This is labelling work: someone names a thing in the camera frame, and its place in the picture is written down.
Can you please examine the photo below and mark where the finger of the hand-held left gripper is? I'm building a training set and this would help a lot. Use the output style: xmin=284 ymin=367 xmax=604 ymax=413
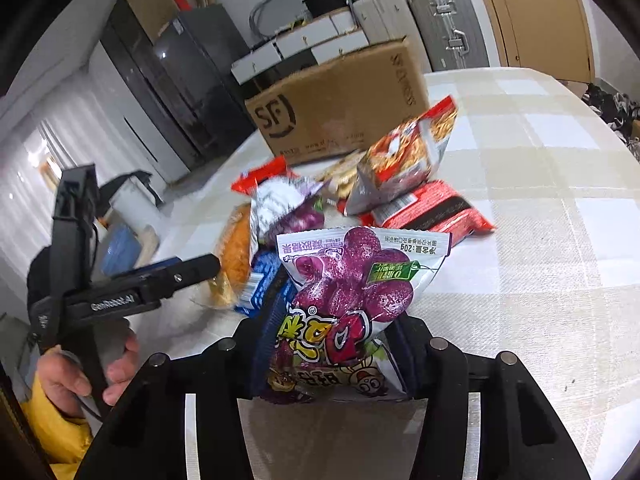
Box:
xmin=142 ymin=254 xmax=222 ymax=307
xmin=107 ymin=257 xmax=183 ymax=289

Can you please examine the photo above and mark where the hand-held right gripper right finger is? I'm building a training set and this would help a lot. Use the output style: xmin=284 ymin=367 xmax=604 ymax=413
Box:
xmin=385 ymin=315 xmax=593 ymax=480

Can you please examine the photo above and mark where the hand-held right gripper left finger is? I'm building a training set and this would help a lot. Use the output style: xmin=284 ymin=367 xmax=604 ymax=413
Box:
xmin=74 ymin=316 xmax=281 ymax=480

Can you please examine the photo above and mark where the purple grape candy packet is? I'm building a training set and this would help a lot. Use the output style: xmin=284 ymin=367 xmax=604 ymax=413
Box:
xmin=252 ymin=226 xmax=453 ymax=403

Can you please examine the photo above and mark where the silver purple candy packet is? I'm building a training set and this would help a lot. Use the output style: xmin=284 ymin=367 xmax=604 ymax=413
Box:
xmin=250 ymin=174 xmax=331 ymax=256

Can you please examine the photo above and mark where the red noodle snack packet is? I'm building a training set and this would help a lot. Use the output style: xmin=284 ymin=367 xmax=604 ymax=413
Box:
xmin=344 ymin=95 xmax=460 ymax=217

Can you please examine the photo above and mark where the brown cardboard box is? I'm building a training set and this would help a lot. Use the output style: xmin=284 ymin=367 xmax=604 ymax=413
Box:
xmin=244 ymin=36 xmax=432 ymax=167

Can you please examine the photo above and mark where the person's left forearm yellow sleeve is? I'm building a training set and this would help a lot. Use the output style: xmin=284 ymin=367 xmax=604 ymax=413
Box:
xmin=20 ymin=375 xmax=96 ymax=480

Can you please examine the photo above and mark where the person's left hand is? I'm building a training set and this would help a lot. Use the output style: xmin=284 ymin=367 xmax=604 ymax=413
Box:
xmin=37 ymin=332 xmax=142 ymax=417

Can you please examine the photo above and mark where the blue cloth item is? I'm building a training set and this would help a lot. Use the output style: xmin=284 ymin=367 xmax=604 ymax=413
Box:
xmin=102 ymin=225 xmax=143 ymax=276

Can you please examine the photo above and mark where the orange bread packet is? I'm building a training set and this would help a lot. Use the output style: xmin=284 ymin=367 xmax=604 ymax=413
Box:
xmin=192 ymin=202 xmax=256 ymax=311

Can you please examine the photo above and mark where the blue cookie packet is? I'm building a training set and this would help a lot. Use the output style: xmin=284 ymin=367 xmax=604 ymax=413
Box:
xmin=235 ymin=249 xmax=296 ymax=318

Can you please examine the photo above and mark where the red chocolate cookie packet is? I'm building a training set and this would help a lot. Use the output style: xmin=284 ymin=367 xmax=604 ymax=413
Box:
xmin=360 ymin=180 xmax=497 ymax=247

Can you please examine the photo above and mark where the beige plaid tablecloth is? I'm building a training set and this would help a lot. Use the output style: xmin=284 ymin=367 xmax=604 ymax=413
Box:
xmin=150 ymin=66 xmax=640 ymax=480

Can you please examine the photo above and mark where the beige biscuit packet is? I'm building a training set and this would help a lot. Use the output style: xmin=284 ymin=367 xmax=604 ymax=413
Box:
xmin=315 ymin=152 xmax=373 ymax=211

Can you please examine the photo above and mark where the black glossy refrigerator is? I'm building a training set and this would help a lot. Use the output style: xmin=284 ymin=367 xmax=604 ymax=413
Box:
xmin=100 ymin=0 xmax=261 ymax=173

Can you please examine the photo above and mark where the flat cardboard carton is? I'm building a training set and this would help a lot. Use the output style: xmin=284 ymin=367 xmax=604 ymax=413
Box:
xmin=122 ymin=0 xmax=178 ymax=43

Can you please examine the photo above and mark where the beige hard suitcase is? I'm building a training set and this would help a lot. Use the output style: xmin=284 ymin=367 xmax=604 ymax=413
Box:
xmin=350 ymin=0 xmax=433 ymax=73

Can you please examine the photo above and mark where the pile of dark shoes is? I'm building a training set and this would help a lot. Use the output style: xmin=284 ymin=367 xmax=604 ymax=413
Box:
xmin=582 ymin=82 xmax=640 ymax=161

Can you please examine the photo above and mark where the silver hard suitcase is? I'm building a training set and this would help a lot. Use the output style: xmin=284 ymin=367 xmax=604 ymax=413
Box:
xmin=407 ymin=0 xmax=491 ymax=73

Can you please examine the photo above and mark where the wooden door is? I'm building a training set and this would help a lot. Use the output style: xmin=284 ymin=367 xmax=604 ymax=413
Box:
xmin=467 ymin=0 xmax=596 ymax=83

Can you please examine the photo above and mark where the white kettle black handle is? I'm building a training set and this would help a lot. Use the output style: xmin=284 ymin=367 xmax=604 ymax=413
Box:
xmin=97 ymin=172 xmax=163 ymax=241

